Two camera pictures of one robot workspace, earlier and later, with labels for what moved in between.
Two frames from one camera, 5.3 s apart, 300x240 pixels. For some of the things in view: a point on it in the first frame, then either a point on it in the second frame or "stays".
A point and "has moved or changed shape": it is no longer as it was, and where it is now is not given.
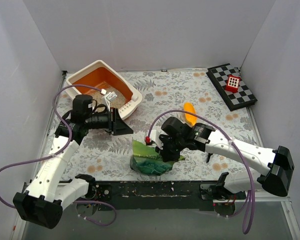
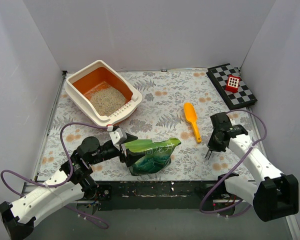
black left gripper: (114, 121) → (123, 154)
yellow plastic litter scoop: (191, 119) stays
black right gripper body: (170, 150) → (212, 147)
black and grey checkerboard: (218, 76) stays
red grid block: (233, 83) stays
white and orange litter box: (100, 75) stays
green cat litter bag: (146, 159) has moved or changed shape
